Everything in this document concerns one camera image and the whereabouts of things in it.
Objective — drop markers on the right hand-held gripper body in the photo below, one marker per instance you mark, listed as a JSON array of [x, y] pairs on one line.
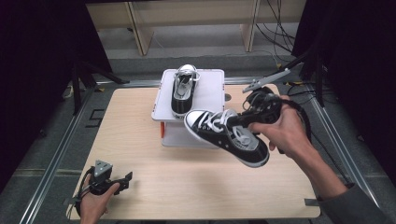
[[264, 105]]

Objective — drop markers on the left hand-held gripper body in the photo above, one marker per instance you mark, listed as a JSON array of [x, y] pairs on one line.
[[102, 169]]

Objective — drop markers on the black canvas sneaker white laces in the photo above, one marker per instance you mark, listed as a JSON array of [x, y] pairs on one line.
[[183, 93], [218, 137]]

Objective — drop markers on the white two-tier shoe rack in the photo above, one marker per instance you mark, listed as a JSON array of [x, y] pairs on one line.
[[211, 93]]

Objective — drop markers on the person's right hand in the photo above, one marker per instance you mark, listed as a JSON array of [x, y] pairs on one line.
[[288, 130]]

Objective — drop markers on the person's left hand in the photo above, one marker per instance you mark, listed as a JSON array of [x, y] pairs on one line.
[[93, 205]]

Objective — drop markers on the black metal stand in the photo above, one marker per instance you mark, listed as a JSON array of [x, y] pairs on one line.
[[318, 77], [76, 90]]

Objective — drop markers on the black curtain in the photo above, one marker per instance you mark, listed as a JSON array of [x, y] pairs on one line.
[[37, 77], [364, 77]]

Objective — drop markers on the light wooden shelf unit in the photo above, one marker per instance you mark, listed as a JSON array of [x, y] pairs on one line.
[[141, 34]]

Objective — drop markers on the grey sleeve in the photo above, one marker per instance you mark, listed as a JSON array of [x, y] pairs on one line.
[[355, 208]]

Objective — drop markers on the aluminium floor rail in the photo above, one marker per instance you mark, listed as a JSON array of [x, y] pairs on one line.
[[53, 165], [336, 137], [140, 83]]

